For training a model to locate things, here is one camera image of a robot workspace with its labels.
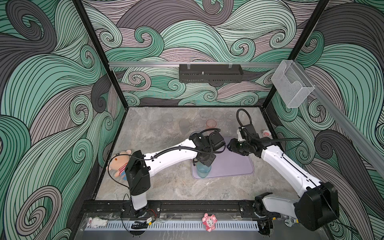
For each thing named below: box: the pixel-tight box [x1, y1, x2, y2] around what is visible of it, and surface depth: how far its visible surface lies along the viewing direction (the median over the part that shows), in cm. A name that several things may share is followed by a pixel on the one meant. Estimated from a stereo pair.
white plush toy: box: [87, 217, 108, 229], surface depth 69 cm
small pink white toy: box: [262, 130, 271, 137], surface depth 102 cm
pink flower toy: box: [202, 213, 218, 233], surface depth 69 cm
